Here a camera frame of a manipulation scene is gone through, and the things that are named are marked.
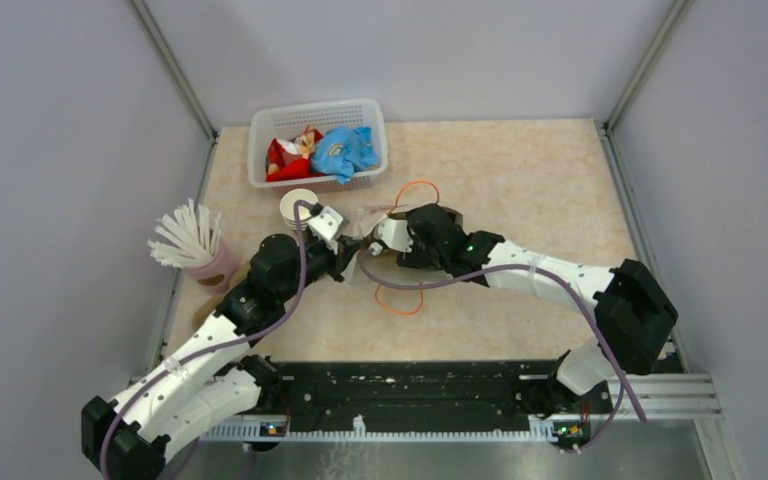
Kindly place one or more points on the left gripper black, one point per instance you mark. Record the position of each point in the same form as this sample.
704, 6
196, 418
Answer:
346, 248

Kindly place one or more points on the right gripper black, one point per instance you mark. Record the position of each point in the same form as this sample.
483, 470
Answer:
415, 258

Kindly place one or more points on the beige paper bag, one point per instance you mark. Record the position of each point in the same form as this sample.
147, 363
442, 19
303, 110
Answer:
365, 225

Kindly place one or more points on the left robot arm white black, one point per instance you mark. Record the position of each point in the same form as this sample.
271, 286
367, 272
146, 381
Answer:
213, 375

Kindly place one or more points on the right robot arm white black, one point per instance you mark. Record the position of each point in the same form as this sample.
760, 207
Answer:
628, 310

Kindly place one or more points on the stack of paper cups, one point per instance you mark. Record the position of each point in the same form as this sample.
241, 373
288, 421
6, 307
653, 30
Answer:
287, 207

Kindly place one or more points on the blue cloth toy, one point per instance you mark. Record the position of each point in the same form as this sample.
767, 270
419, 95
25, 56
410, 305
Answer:
345, 151

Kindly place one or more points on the red cloth toy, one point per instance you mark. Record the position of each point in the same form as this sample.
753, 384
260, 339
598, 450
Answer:
292, 159

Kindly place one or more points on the pink straw holder cup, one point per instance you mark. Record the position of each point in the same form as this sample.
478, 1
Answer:
215, 276

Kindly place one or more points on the brown pulp cup carrier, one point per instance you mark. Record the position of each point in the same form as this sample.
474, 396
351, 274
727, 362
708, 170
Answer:
204, 311

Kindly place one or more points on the white wrapped straws bundle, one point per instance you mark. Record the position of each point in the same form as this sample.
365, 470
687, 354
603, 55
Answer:
190, 237

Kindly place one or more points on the white plastic basket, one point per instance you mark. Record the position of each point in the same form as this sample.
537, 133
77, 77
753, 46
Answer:
287, 121

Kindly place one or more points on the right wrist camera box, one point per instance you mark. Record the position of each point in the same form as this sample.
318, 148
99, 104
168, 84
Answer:
394, 234

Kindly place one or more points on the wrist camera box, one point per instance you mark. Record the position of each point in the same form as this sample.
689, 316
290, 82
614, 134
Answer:
327, 224
394, 234

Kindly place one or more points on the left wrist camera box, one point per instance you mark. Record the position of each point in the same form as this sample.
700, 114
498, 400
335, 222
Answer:
327, 224

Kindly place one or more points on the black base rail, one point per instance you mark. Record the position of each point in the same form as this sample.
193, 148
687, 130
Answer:
424, 397

